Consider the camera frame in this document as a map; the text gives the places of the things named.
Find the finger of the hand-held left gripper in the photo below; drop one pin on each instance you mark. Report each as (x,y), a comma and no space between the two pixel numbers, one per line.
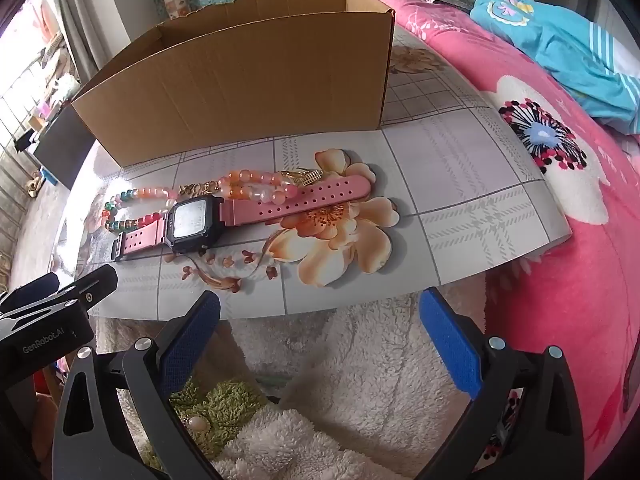
(92,282)
(32,290)

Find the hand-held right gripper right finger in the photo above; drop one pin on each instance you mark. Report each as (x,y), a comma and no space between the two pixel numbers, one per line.
(450,345)

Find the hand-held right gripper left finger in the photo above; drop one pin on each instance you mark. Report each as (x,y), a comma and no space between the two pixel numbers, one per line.
(192,342)

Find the brown cardboard box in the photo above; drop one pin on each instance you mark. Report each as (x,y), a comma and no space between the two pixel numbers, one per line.
(240,85)

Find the green fluffy cloth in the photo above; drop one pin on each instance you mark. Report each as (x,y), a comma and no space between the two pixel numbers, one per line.
(220,405)

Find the round pearl bead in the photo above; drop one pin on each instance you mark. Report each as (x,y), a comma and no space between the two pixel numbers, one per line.
(198,425)

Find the beige sandals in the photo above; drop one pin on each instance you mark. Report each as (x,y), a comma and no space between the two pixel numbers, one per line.
(35,185)

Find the metal balcony railing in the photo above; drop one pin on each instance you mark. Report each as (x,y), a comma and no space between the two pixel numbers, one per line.
(12,185)

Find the white fluffy blanket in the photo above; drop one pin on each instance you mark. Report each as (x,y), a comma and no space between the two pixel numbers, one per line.
(350,385)

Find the small blue container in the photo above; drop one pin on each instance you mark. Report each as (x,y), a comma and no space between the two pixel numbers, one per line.
(47,176)

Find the dark cabinet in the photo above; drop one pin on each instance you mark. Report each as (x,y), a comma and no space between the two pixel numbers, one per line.
(60,155)

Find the pink floral blanket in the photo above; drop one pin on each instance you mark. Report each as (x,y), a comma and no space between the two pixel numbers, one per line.
(575,285)

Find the small metal abacus charm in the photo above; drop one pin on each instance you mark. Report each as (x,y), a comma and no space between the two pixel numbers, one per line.
(312,176)

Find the grey curtain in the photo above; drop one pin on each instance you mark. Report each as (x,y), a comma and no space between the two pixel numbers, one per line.
(90,20)

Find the light blue garment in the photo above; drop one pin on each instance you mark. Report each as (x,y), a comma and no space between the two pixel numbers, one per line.
(560,45)

